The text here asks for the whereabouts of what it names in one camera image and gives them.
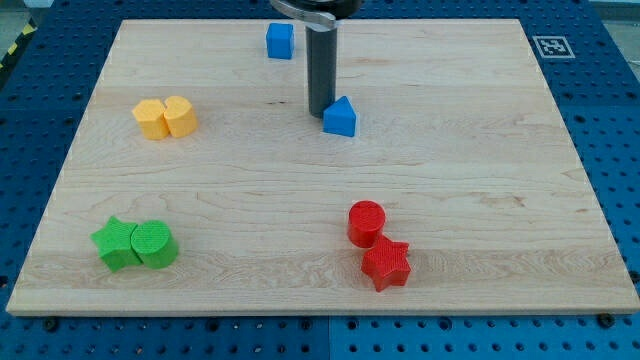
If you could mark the yellow heart block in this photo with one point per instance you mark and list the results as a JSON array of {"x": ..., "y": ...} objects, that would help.
[{"x": 180, "y": 116}]

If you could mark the blue cube block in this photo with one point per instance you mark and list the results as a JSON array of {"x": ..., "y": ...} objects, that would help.
[{"x": 280, "y": 41}]

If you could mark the white fiducial marker tag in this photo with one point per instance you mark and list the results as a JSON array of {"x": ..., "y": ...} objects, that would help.
[{"x": 553, "y": 47}]

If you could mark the red star block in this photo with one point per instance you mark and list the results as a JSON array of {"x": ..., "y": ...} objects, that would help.
[{"x": 386, "y": 263}]

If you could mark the green cylinder block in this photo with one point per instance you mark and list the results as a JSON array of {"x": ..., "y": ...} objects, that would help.
[{"x": 154, "y": 244}]

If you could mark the yellow hexagon block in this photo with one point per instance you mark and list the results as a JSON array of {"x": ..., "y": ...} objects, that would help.
[{"x": 149, "y": 114}]

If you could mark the red cylinder block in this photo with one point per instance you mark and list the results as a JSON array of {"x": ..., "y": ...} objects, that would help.
[{"x": 366, "y": 220}]

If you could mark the black robot arm flange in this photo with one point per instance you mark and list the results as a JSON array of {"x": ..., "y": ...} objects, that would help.
[{"x": 324, "y": 14}]

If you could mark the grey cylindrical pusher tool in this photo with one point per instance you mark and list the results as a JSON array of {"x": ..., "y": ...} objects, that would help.
[{"x": 321, "y": 57}]

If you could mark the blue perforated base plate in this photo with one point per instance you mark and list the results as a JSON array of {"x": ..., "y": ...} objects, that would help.
[{"x": 48, "y": 90}]

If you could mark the green star block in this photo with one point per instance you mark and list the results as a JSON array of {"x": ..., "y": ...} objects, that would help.
[{"x": 113, "y": 242}]

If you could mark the light wooden board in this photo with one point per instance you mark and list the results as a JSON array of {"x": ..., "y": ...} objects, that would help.
[{"x": 458, "y": 138}]

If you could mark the blue triangle block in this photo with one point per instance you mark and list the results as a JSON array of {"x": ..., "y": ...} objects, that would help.
[{"x": 340, "y": 118}]

